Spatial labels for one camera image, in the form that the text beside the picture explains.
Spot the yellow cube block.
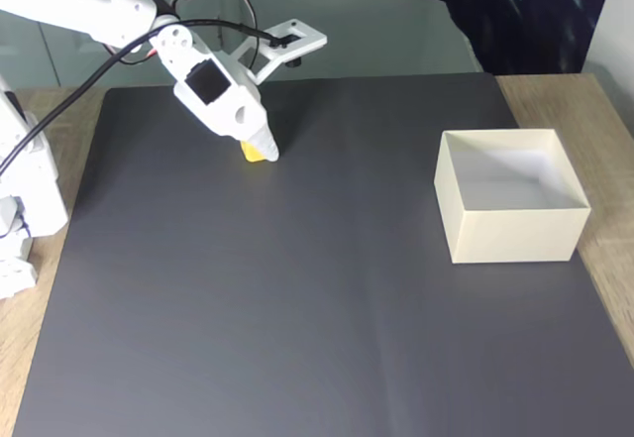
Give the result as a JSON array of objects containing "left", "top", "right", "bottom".
[{"left": 241, "top": 140, "right": 268, "bottom": 164}]

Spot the white open box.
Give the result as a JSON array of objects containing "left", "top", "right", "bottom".
[{"left": 434, "top": 128, "right": 592, "bottom": 265}]

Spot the dark grey table mat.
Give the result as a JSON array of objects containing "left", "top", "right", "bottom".
[{"left": 12, "top": 72, "right": 634, "bottom": 437}]

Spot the dark hanging garment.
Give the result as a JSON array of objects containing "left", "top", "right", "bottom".
[{"left": 423, "top": 0, "right": 620, "bottom": 76}]

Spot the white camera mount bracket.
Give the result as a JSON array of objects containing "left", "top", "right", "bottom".
[{"left": 232, "top": 19, "right": 329, "bottom": 86}]

